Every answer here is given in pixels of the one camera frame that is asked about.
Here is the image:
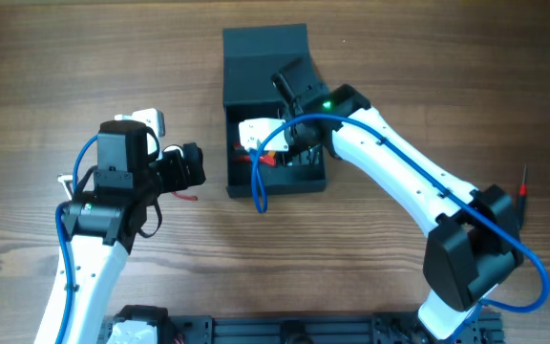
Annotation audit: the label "red handled cutters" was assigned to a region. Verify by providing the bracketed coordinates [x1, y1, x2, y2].
[231, 140, 279, 168]

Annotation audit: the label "red black screwdriver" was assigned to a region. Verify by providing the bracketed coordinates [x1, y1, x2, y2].
[517, 165, 528, 227]

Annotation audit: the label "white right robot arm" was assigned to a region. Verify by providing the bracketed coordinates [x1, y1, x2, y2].
[271, 59, 527, 340]

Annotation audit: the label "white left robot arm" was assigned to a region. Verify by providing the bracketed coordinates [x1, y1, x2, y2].
[35, 120, 205, 343]

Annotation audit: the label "dark green open box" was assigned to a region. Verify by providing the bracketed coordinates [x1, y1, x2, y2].
[222, 24, 327, 198]

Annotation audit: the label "silver L-shaped wrench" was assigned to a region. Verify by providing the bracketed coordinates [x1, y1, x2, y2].
[57, 174, 74, 200]

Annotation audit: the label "left arm white wrist camera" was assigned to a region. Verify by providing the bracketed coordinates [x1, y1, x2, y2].
[114, 108, 166, 138]

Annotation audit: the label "arm white wrist camera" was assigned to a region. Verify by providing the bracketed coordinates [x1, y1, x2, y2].
[238, 118, 289, 152]
[114, 108, 166, 138]

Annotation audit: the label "right arm white wrist camera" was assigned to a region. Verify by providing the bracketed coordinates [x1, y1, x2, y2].
[238, 118, 289, 152]

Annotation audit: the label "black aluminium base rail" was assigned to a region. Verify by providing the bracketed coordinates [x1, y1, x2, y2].
[97, 305, 503, 344]

